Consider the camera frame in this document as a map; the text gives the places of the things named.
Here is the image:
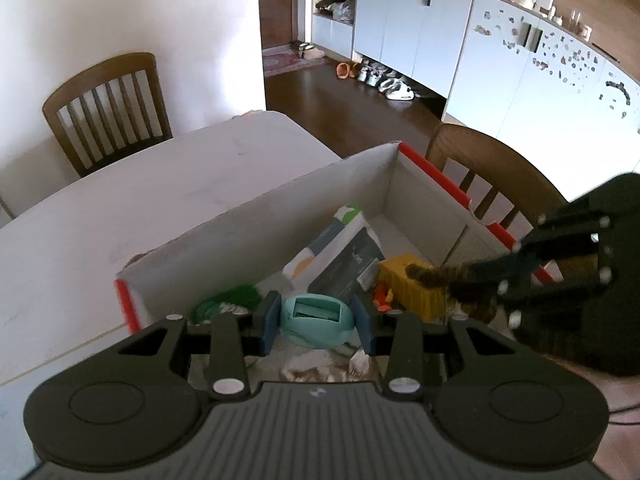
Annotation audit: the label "grey plastic bag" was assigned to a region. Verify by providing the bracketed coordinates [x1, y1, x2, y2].
[316, 0, 357, 22]

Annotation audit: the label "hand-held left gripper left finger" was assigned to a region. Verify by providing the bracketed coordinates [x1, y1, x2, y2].
[117, 291, 282, 401]

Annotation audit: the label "printed tissue pack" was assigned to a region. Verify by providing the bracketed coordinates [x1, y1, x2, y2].
[282, 204, 386, 301]

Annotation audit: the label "brown wooden chair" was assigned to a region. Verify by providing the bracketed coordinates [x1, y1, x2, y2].
[425, 122, 571, 246]
[42, 52, 173, 178]

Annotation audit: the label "patterned pink rug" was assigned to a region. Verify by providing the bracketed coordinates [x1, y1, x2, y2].
[262, 44, 330, 79]

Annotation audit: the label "white and wood wall cabinet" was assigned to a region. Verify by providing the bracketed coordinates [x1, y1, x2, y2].
[311, 0, 640, 186]

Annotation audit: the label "red cardboard box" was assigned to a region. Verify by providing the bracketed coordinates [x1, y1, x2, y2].
[115, 141, 568, 386]

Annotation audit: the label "green-haired plush doll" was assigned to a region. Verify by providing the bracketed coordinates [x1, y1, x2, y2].
[192, 285, 263, 326]

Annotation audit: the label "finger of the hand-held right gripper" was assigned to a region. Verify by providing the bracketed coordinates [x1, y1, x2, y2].
[470, 212, 613, 281]
[447, 257, 616, 333]

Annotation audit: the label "teal slotted plastic case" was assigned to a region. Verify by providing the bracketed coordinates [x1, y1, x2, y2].
[280, 294, 357, 348]

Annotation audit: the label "dark brown door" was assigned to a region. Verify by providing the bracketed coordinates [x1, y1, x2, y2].
[257, 0, 307, 51]

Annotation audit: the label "small yellow box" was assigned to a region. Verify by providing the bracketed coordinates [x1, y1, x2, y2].
[380, 255, 448, 321]

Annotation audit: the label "row of white sneakers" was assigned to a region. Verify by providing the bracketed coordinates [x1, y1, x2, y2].
[357, 58, 417, 102]

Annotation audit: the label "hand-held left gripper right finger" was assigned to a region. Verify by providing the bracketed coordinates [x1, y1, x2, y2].
[352, 300, 523, 401]

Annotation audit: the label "black cable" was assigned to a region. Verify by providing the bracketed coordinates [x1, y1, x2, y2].
[607, 402, 640, 426]

